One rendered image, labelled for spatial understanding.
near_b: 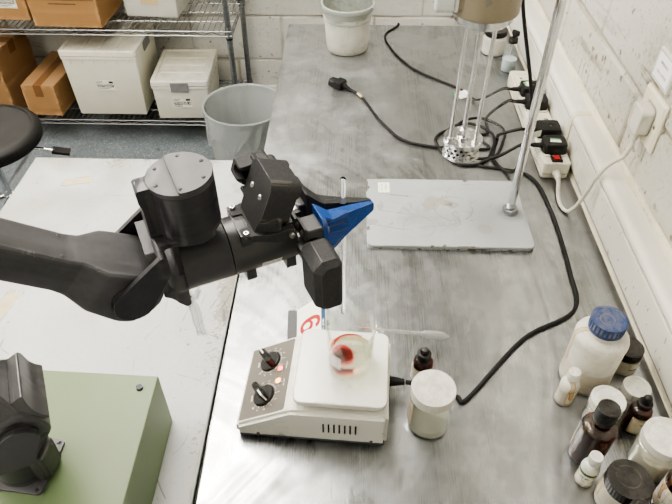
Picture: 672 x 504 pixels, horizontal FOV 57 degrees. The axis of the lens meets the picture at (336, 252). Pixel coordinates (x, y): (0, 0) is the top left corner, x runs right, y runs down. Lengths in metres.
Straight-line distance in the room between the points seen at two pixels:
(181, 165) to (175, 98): 2.44
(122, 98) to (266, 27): 0.77
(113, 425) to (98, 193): 0.63
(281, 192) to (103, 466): 0.39
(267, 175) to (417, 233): 0.62
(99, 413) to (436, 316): 0.52
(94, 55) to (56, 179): 1.67
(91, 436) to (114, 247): 0.29
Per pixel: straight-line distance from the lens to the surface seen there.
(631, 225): 1.11
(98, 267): 0.56
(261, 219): 0.56
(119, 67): 3.02
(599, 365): 0.92
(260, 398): 0.84
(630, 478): 0.86
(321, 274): 0.54
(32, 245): 0.55
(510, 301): 1.06
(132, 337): 1.02
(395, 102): 1.54
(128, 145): 3.17
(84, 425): 0.82
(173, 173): 0.54
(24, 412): 0.68
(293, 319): 0.99
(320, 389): 0.81
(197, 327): 1.01
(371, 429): 0.83
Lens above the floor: 1.66
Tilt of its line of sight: 43 degrees down
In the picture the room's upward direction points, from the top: straight up
